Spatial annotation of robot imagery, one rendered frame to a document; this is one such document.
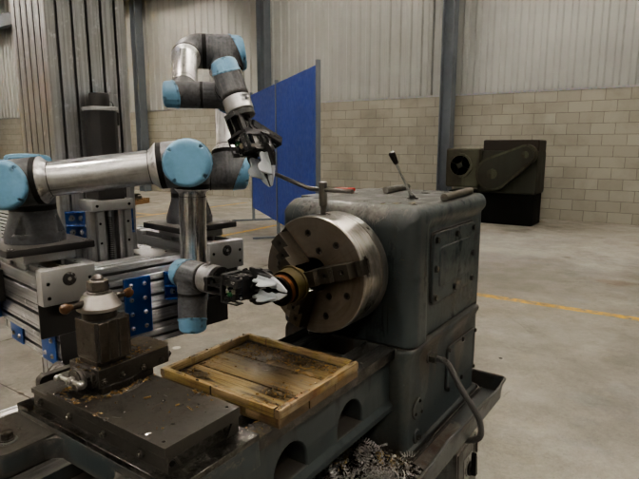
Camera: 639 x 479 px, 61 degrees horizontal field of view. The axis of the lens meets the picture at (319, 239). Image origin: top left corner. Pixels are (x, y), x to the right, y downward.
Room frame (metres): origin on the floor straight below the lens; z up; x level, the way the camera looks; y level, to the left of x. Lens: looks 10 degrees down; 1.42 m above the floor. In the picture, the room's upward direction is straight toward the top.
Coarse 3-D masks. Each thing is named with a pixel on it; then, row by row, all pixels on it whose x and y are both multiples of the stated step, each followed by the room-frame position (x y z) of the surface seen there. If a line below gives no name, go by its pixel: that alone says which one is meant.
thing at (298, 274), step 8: (280, 272) 1.28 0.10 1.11; (288, 272) 1.27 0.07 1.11; (296, 272) 1.28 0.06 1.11; (280, 280) 1.25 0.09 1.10; (288, 280) 1.25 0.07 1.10; (296, 280) 1.26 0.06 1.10; (304, 280) 1.28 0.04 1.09; (288, 288) 1.24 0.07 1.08; (296, 288) 1.26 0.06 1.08; (304, 288) 1.28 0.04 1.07; (288, 296) 1.24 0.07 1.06; (296, 296) 1.26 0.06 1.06; (304, 296) 1.29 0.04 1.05; (280, 304) 1.26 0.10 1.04
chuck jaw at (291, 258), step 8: (288, 232) 1.43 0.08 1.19; (272, 240) 1.41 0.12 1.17; (280, 240) 1.40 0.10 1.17; (288, 240) 1.40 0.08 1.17; (280, 248) 1.39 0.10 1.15; (288, 248) 1.37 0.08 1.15; (296, 248) 1.39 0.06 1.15; (280, 256) 1.37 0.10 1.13; (288, 256) 1.35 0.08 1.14; (296, 256) 1.37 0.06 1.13; (304, 256) 1.39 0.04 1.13; (280, 264) 1.34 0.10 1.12; (288, 264) 1.33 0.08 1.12; (296, 264) 1.34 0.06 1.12; (304, 264) 1.38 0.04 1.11
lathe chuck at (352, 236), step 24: (312, 216) 1.39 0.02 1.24; (336, 216) 1.41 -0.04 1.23; (312, 240) 1.38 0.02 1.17; (336, 240) 1.34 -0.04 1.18; (360, 240) 1.34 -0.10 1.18; (312, 264) 1.45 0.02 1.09; (336, 288) 1.34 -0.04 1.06; (360, 288) 1.30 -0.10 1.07; (288, 312) 1.43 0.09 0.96; (312, 312) 1.38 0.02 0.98; (336, 312) 1.34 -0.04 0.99; (360, 312) 1.32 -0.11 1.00
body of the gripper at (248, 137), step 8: (232, 112) 1.44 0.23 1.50; (240, 112) 1.45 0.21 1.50; (248, 112) 1.47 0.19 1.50; (232, 120) 1.45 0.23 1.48; (240, 120) 1.44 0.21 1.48; (248, 120) 1.48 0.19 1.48; (232, 128) 1.46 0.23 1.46; (240, 128) 1.46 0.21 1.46; (248, 128) 1.43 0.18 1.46; (232, 136) 1.44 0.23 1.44; (240, 136) 1.43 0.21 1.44; (248, 136) 1.43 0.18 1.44; (256, 136) 1.45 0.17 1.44; (264, 136) 1.47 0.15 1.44; (232, 144) 1.46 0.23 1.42; (240, 144) 1.44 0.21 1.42; (248, 144) 1.42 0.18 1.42; (256, 144) 1.42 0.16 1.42; (264, 144) 1.46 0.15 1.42; (232, 152) 1.44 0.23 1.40; (240, 152) 1.45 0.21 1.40; (248, 152) 1.46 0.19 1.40; (256, 152) 1.47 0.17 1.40
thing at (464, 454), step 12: (432, 360) 1.49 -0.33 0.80; (444, 360) 1.48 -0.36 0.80; (456, 384) 1.47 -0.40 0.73; (468, 396) 1.48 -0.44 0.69; (480, 420) 1.51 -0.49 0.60; (480, 432) 1.52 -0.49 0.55; (468, 444) 1.66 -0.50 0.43; (456, 456) 1.58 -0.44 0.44; (468, 456) 1.64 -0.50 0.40; (444, 468) 1.60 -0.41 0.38; (456, 468) 1.58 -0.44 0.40; (468, 468) 1.62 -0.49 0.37
